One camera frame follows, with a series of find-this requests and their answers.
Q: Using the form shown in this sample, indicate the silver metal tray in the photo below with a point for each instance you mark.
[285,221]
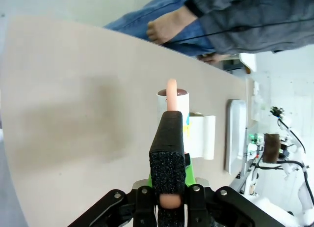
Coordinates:
[235,138]

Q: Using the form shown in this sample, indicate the brown cloth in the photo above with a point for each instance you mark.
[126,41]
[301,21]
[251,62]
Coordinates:
[271,148]

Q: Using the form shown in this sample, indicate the person in grey jacket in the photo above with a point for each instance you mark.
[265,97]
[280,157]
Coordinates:
[257,10]

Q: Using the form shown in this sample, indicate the person's left hand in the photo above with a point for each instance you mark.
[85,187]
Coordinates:
[214,58]

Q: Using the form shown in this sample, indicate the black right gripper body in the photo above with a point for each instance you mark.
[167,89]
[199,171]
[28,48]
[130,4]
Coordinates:
[284,148]

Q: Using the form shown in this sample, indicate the person's right hand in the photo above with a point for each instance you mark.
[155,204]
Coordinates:
[171,28]

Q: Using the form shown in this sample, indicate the white lint roller stand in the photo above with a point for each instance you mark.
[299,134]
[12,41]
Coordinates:
[206,138]

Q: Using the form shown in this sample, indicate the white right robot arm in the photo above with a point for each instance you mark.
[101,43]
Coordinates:
[305,195]

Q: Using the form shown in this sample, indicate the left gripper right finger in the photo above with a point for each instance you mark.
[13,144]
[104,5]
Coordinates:
[177,168]

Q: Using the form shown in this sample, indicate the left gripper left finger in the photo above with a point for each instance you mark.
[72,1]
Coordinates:
[159,168]

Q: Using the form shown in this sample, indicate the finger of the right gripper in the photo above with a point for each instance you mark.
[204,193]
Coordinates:
[252,136]
[259,139]

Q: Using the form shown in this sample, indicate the white side table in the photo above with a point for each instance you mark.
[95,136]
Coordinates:
[247,61]

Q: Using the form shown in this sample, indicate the blue paper scrap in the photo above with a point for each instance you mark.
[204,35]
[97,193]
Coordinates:
[187,118]

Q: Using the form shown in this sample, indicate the yellow paper scrap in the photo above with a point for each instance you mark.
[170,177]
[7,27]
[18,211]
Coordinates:
[187,131]

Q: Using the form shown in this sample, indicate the person's right forearm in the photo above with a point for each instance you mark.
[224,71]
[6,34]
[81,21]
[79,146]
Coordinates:
[208,3]

